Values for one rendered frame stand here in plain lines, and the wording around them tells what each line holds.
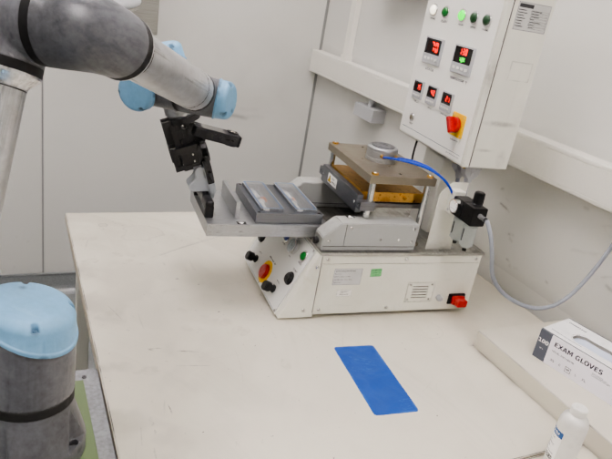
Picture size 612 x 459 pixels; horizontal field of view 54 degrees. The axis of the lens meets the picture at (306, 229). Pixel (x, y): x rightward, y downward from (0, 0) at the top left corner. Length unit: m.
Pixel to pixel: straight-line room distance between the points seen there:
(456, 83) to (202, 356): 0.87
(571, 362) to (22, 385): 1.09
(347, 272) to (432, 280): 0.25
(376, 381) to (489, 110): 0.67
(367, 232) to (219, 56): 1.54
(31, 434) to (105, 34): 0.52
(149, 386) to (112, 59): 0.62
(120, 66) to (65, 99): 1.83
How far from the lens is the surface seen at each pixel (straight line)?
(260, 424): 1.15
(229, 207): 1.45
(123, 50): 0.87
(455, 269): 1.60
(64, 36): 0.85
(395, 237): 1.47
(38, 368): 0.84
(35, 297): 0.87
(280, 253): 1.55
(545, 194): 1.79
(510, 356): 1.47
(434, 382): 1.37
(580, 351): 1.44
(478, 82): 1.47
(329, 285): 1.45
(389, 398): 1.28
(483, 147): 1.50
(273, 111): 2.92
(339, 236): 1.40
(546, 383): 1.42
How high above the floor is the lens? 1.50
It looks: 22 degrees down
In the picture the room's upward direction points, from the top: 10 degrees clockwise
